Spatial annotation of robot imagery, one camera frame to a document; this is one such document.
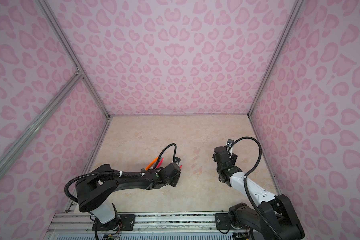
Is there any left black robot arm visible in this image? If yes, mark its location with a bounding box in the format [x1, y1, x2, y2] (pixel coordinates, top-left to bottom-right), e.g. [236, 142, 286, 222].
[73, 163, 181, 224]

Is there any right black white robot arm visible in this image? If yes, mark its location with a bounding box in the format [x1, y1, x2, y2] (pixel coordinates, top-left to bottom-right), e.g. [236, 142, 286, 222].
[213, 146, 305, 240]

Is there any orange pen left group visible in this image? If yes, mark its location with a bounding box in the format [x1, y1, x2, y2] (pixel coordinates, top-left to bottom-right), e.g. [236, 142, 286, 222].
[145, 157, 159, 171]

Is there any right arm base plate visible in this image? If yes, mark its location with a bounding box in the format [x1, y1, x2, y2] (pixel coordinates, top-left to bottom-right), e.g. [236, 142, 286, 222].
[214, 212, 234, 231]

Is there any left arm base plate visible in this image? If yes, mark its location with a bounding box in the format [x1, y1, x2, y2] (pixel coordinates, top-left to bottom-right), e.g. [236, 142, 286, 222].
[92, 214, 136, 232]

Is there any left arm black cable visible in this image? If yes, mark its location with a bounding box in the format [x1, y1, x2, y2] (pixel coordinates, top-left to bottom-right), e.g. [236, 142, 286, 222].
[63, 143, 178, 204]

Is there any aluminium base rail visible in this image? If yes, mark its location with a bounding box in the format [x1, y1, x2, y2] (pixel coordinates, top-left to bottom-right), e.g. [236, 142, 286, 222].
[44, 212, 251, 240]

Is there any diagonal aluminium frame bar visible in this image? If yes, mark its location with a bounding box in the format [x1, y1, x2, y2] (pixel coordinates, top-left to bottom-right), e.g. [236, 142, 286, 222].
[0, 71, 83, 180]

